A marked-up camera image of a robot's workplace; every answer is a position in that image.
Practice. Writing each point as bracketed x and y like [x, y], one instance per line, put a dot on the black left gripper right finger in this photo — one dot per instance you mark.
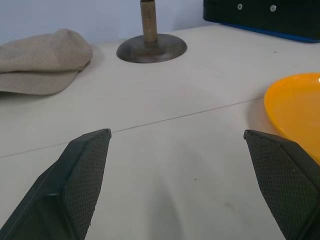
[285, 180]

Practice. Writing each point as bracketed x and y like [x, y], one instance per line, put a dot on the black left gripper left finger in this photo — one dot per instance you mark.
[72, 180]

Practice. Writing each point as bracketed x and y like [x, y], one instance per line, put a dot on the orange plastic plate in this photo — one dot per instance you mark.
[297, 105]

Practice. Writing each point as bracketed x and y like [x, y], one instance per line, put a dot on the beige flat cap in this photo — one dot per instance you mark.
[42, 60]

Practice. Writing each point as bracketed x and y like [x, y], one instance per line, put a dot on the dark wooden hat stand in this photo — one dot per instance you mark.
[150, 47]

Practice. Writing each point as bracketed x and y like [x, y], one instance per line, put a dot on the black and blue case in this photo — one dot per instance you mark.
[265, 17]

